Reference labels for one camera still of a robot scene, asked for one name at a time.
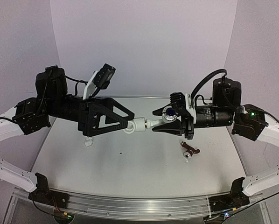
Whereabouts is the aluminium front rail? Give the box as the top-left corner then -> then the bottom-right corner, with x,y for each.
4,188 -> 262,224

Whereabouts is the white elbow fitting far left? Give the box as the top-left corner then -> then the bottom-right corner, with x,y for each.
84,137 -> 93,147

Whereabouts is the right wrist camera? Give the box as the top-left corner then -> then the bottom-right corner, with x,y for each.
170,92 -> 196,124

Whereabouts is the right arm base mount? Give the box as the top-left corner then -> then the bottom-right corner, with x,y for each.
209,177 -> 250,212

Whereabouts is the white elbow fitting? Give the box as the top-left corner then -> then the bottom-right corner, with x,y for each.
123,118 -> 146,134

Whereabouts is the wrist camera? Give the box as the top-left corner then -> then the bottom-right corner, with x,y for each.
83,63 -> 116,100
170,92 -> 196,124

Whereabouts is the white faucet chrome knob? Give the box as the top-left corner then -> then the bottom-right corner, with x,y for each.
144,105 -> 179,129

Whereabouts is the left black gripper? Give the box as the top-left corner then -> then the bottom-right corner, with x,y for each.
46,96 -> 136,138

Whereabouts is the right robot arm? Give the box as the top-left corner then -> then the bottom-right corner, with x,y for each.
152,77 -> 279,147

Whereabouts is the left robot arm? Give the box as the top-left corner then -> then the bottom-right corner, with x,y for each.
0,64 -> 134,142

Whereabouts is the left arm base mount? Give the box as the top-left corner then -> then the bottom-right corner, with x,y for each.
28,173 -> 70,209

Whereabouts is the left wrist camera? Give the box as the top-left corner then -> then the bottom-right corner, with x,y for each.
83,63 -> 116,100

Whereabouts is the right camera black cable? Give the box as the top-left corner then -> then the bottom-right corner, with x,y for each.
190,68 -> 229,101

